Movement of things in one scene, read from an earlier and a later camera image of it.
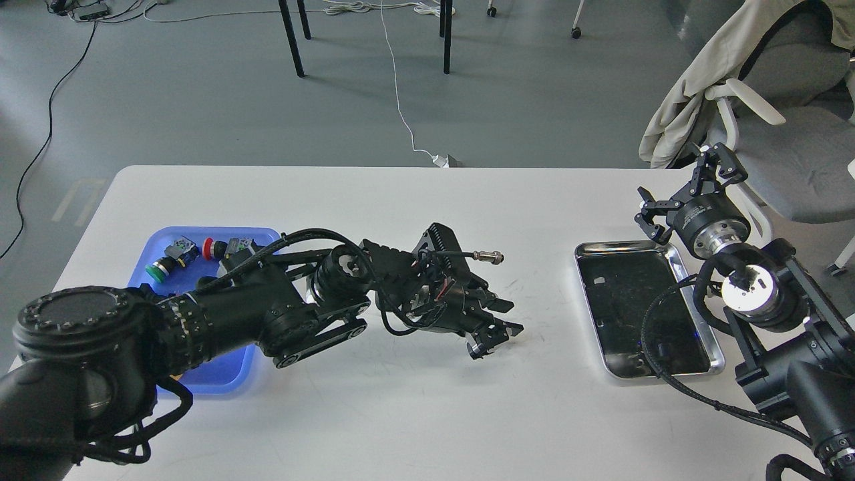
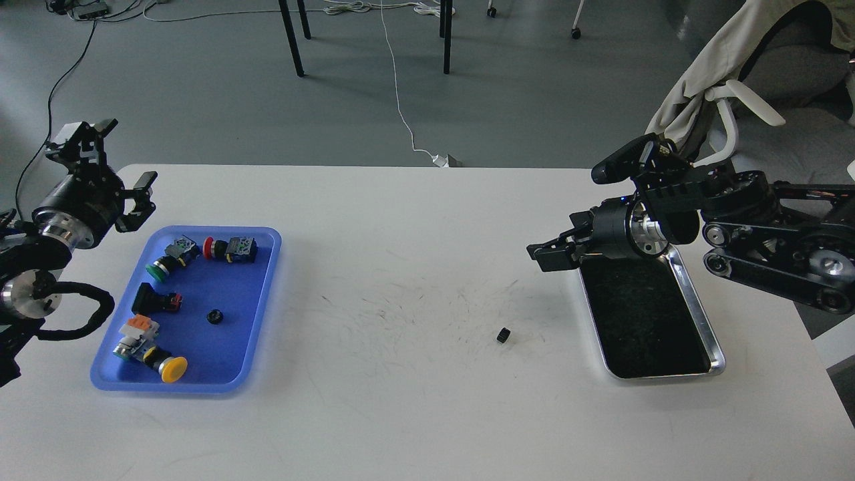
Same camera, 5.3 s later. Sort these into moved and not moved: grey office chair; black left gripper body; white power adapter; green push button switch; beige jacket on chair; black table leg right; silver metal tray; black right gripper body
Moved: black left gripper body; black right gripper body
Not moved: grey office chair; black table leg right; green push button switch; white power adapter; beige jacket on chair; silver metal tray
